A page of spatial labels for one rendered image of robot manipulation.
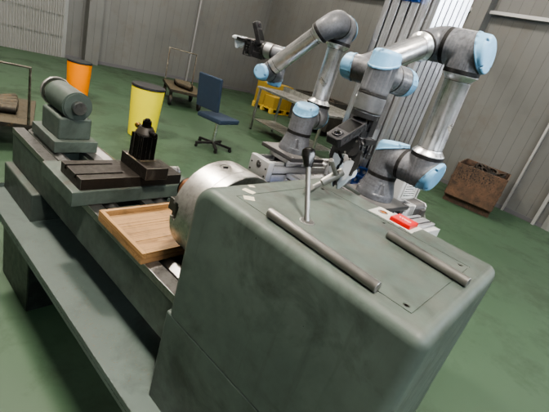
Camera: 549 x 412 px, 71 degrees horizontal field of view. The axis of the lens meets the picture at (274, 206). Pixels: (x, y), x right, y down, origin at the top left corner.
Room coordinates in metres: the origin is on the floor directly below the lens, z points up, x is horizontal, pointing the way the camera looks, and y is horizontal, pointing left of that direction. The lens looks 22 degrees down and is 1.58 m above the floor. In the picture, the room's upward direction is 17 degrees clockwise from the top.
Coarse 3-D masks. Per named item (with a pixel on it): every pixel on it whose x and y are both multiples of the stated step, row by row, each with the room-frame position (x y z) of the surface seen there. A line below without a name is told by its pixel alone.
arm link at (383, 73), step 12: (384, 48) 1.01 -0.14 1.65; (372, 60) 1.01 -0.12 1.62; (384, 60) 0.99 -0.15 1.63; (396, 60) 1.00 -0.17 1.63; (372, 72) 1.00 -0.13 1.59; (384, 72) 0.99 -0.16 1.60; (396, 72) 1.01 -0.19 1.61; (360, 84) 1.03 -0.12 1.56; (372, 84) 0.99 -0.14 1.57; (384, 84) 0.99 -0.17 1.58; (396, 84) 1.03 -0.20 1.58; (384, 96) 1.00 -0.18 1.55
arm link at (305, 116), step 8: (296, 104) 1.82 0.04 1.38; (304, 104) 1.83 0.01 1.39; (312, 104) 1.87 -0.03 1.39; (296, 112) 1.80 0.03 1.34; (304, 112) 1.78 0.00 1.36; (312, 112) 1.79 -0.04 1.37; (296, 120) 1.79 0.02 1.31; (304, 120) 1.78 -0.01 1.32; (312, 120) 1.80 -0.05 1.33; (288, 128) 1.81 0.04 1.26; (296, 128) 1.78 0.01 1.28; (304, 128) 1.78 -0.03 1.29; (312, 128) 1.82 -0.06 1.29
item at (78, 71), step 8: (72, 64) 5.69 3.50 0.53; (80, 64) 5.72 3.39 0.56; (88, 64) 5.81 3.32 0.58; (72, 72) 5.69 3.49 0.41; (80, 72) 5.72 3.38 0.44; (88, 72) 5.83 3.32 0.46; (72, 80) 5.70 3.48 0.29; (80, 80) 5.74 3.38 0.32; (88, 80) 5.86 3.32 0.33; (80, 88) 5.75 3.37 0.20; (88, 88) 5.91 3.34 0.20
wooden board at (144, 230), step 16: (112, 208) 1.21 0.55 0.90; (128, 208) 1.25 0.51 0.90; (144, 208) 1.30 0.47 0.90; (160, 208) 1.36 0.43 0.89; (112, 224) 1.12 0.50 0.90; (128, 224) 1.18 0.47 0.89; (144, 224) 1.21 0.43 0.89; (160, 224) 1.24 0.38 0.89; (128, 240) 1.05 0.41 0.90; (144, 240) 1.10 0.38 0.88; (160, 240) 1.13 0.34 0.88; (144, 256) 1.00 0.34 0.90; (160, 256) 1.05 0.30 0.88
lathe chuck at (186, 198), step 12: (204, 168) 1.04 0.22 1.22; (216, 168) 1.04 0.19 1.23; (240, 168) 1.08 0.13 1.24; (192, 180) 1.00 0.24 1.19; (204, 180) 0.99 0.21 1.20; (216, 180) 0.99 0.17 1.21; (180, 192) 0.99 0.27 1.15; (192, 192) 0.97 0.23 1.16; (180, 204) 0.96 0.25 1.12; (192, 204) 0.94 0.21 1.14; (180, 216) 0.95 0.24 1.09; (180, 228) 0.95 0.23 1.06; (180, 240) 0.96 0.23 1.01
